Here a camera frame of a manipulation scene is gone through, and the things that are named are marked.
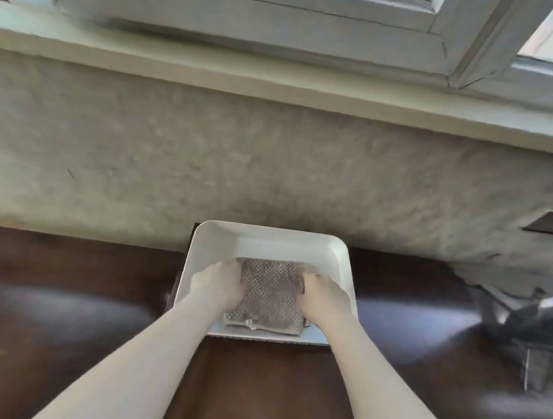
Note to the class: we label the white window sill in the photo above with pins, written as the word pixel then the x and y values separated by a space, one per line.
pixel 291 81

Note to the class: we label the person's left hand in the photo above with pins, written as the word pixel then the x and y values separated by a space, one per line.
pixel 216 282

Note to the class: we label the person's right fingers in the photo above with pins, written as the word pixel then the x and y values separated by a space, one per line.
pixel 306 286

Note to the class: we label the grey waffle-knit cloth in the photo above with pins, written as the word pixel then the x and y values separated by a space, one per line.
pixel 267 295

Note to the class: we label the person's right forearm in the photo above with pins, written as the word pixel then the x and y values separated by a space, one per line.
pixel 392 391

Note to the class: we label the white rectangular plastic tray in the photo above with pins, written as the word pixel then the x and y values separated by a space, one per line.
pixel 271 251

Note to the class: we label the white window frame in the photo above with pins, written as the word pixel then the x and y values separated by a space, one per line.
pixel 299 5

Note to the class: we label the person's left forearm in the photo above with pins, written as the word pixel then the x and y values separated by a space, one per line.
pixel 132 359

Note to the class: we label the person's right hand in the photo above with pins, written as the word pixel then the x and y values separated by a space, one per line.
pixel 324 298

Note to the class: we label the person's left fingers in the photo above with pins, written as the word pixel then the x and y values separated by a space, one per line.
pixel 238 277

